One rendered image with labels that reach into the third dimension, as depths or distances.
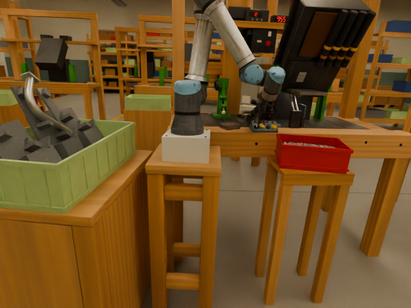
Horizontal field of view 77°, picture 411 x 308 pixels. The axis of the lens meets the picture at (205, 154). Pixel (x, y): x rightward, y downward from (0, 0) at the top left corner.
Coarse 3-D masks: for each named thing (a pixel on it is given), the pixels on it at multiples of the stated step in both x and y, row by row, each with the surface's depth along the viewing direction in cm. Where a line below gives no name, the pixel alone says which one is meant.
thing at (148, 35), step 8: (136, 32) 773; (192, 32) 785; (216, 32) 783; (136, 40) 780; (192, 40) 782; (216, 40) 784; (136, 48) 788; (168, 48) 795; (216, 56) 799; (160, 64) 818; (168, 64) 813
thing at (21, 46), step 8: (0, 0) 483; (8, 0) 485; (8, 8) 487; (16, 8) 506; (24, 8) 519; (0, 16) 482; (16, 16) 489; (16, 24) 491; (16, 32) 495; (32, 32) 540; (0, 40) 502; (0, 48) 499; (8, 48) 504; (24, 48) 517; (32, 48) 544; (32, 56) 549; (0, 72) 541; (0, 80) 518; (8, 80) 519; (40, 104) 582
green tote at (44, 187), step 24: (96, 120) 135; (96, 144) 97; (120, 144) 119; (0, 168) 79; (24, 168) 78; (48, 168) 77; (72, 168) 84; (96, 168) 99; (0, 192) 82; (24, 192) 81; (48, 192) 80; (72, 192) 84
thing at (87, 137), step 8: (40, 88) 117; (40, 96) 115; (48, 96) 117; (48, 104) 117; (56, 112) 119; (72, 112) 130; (56, 120) 118; (72, 120) 127; (96, 128) 133; (80, 136) 123; (88, 136) 124; (96, 136) 130; (88, 144) 124
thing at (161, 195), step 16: (160, 176) 110; (176, 176) 138; (192, 176) 137; (160, 192) 112; (176, 192) 114; (192, 192) 114; (208, 192) 112; (160, 208) 115; (208, 208) 114; (160, 224) 118; (208, 224) 117; (160, 240) 121; (208, 240) 120; (160, 256) 124; (192, 256) 154; (208, 256) 123; (160, 272) 127; (208, 272) 126; (160, 288) 130; (176, 288) 132; (192, 288) 131; (208, 288) 129; (160, 304) 134; (208, 304) 132
